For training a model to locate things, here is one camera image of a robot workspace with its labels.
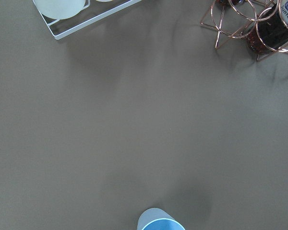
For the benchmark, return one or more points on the light blue cup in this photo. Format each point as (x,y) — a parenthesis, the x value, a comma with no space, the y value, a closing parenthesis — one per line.
(157,219)

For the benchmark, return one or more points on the white cup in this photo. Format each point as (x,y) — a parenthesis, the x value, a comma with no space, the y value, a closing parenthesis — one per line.
(59,9)

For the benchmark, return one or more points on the bottle in rack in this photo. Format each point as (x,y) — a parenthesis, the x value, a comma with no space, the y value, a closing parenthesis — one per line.
(271,33)

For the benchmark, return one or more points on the white wire cup rack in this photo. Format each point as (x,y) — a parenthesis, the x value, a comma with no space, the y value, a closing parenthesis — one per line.
(92,12)

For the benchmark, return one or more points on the copper wire bottle rack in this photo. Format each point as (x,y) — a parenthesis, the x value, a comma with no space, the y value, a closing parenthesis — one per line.
(235,19)

